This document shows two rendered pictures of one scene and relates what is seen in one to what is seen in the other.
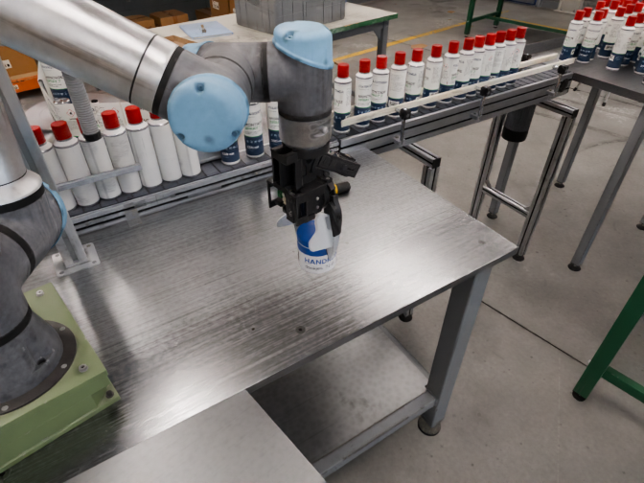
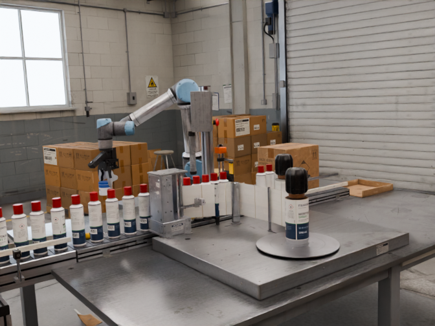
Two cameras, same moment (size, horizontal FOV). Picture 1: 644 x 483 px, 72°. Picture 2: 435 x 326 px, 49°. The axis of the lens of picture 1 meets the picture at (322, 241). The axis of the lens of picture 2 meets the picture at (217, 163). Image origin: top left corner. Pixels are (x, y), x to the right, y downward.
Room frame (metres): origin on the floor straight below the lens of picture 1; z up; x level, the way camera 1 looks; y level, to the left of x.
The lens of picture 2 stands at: (3.17, 0.44, 1.46)
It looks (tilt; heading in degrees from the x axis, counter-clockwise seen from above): 8 degrees down; 176
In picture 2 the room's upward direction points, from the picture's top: 2 degrees counter-clockwise
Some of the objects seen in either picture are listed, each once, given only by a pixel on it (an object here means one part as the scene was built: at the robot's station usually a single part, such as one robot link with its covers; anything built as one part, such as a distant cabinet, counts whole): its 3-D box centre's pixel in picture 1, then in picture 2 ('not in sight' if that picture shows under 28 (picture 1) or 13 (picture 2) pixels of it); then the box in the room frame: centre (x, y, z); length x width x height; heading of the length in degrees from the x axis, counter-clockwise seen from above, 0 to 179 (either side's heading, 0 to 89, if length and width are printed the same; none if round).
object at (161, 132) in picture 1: (163, 142); not in sight; (1.03, 0.40, 0.98); 0.05 x 0.05 x 0.20
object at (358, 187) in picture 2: not in sight; (360, 187); (0.32, 1.51, 0.85); 0.30 x 0.26 x 0.04; 122
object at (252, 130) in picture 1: (251, 121); (129, 210); (1.16, 0.19, 0.98); 0.05 x 0.05 x 0.20
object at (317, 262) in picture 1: (316, 246); (105, 187); (0.61, 0.01, 0.99); 0.07 x 0.07 x 0.07
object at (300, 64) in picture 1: (301, 71); (105, 129); (0.60, 0.03, 1.30); 0.09 x 0.08 x 0.11; 93
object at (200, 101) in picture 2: not in sight; (201, 110); (0.84, 0.53, 1.38); 0.17 x 0.10 x 0.19; 177
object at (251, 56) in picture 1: (225, 77); (123, 128); (0.58, 0.12, 1.30); 0.11 x 0.11 x 0.08; 3
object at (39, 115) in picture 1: (73, 111); (297, 244); (1.46, 0.84, 0.89); 0.31 x 0.31 x 0.01
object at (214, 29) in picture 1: (205, 30); not in sight; (2.87, 0.70, 0.81); 0.32 x 0.24 x 0.01; 28
